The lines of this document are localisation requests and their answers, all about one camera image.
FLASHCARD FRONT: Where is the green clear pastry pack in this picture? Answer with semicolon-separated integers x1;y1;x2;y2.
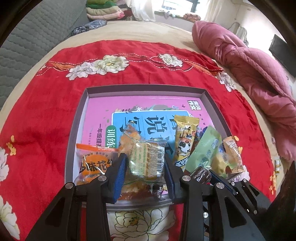
185;126;230;178

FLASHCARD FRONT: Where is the small yellow barcode snack pack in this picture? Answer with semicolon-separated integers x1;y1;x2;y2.
128;139;167;182

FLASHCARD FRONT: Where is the yellow puffed rice snack bag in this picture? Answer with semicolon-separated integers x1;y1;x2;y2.
118;123;166;201

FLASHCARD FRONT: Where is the tan biscuit wrapper pack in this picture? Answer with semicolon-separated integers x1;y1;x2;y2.
223;136;244;173

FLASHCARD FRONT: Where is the yellow cartoon cow snack pack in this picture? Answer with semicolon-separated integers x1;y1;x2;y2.
173;115;200;171

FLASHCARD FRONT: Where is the orange twisted dough snack bag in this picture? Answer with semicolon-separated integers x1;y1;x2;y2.
74;144;118;185

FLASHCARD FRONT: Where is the grey cardboard tray box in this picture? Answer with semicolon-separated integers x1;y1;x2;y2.
65;84;233;211

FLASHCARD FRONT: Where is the red floral blanket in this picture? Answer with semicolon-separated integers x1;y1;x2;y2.
1;40;275;240

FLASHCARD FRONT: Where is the pink quilted comforter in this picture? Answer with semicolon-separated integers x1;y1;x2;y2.
192;21;295;162

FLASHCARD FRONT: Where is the pink and blue book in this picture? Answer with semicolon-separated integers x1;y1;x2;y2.
76;95;214;158

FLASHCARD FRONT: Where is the black framed window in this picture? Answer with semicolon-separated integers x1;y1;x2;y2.
161;0;200;13

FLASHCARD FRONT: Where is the white sheer curtain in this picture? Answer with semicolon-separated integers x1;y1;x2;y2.
125;0;156;22

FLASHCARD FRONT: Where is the dark patterned cloth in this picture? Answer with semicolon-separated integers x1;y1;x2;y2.
71;20;107;36

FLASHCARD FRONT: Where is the folded clothes pile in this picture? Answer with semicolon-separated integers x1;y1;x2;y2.
86;0;132;21

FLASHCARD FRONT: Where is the grey quilted sofa back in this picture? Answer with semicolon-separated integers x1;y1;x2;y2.
1;0;89;105

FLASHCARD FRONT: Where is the black wall television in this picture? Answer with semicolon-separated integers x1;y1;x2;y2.
269;35;296;77

